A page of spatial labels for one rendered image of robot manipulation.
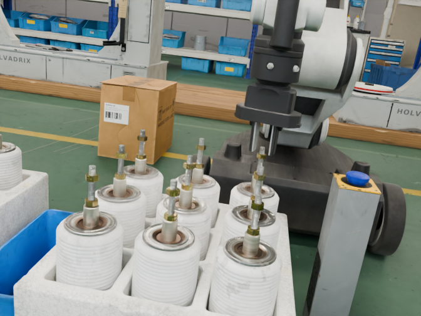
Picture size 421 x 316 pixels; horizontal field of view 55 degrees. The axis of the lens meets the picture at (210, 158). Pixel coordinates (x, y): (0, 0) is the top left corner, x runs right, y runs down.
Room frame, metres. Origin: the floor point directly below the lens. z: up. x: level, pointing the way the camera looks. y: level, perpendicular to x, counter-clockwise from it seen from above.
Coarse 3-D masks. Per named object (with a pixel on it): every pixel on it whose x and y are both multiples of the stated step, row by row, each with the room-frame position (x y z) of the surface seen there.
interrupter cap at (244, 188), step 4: (240, 184) 0.75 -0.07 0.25; (244, 184) 0.76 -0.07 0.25; (248, 184) 0.76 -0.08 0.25; (240, 188) 0.74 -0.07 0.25; (244, 188) 0.74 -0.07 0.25; (248, 188) 0.75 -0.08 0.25; (264, 188) 0.75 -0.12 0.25; (268, 188) 0.75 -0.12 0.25; (272, 188) 0.75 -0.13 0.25; (240, 192) 0.72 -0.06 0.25; (244, 192) 0.71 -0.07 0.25; (248, 192) 0.72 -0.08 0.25; (252, 192) 0.73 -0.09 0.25; (264, 192) 0.73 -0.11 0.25; (268, 192) 0.73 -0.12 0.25; (272, 192) 0.73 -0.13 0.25; (248, 196) 0.70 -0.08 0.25; (264, 196) 0.71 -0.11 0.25; (268, 196) 0.71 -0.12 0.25; (272, 196) 0.72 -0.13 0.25
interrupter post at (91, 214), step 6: (84, 204) 0.53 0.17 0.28; (84, 210) 0.52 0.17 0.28; (90, 210) 0.52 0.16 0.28; (96, 210) 0.52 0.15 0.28; (84, 216) 0.52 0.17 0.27; (90, 216) 0.52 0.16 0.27; (96, 216) 0.52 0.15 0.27; (84, 222) 0.52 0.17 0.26; (90, 222) 0.52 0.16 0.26; (96, 222) 0.52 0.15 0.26
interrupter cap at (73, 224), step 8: (72, 216) 0.54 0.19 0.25; (80, 216) 0.54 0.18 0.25; (104, 216) 0.55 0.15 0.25; (112, 216) 0.55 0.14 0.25; (64, 224) 0.51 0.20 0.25; (72, 224) 0.51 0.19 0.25; (80, 224) 0.52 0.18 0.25; (104, 224) 0.53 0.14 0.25; (112, 224) 0.53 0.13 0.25; (72, 232) 0.49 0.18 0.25; (80, 232) 0.49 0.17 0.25; (88, 232) 0.50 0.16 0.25; (96, 232) 0.50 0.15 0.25; (104, 232) 0.50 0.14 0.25
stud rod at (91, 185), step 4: (92, 168) 0.52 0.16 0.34; (88, 172) 0.53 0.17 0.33; (92, 172) 0.52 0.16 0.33; (88, 184) 0.53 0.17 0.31; (92, 184) 0.52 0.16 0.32; (88, 188) 0.53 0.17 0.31; (92, 188) 0.52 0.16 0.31; (88, 192) 0.53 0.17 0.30; (92, 192) 0.53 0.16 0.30; (88, 196) 0.53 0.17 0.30; (92, 196) 0.53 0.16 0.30; (92, 200) 0.53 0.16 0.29
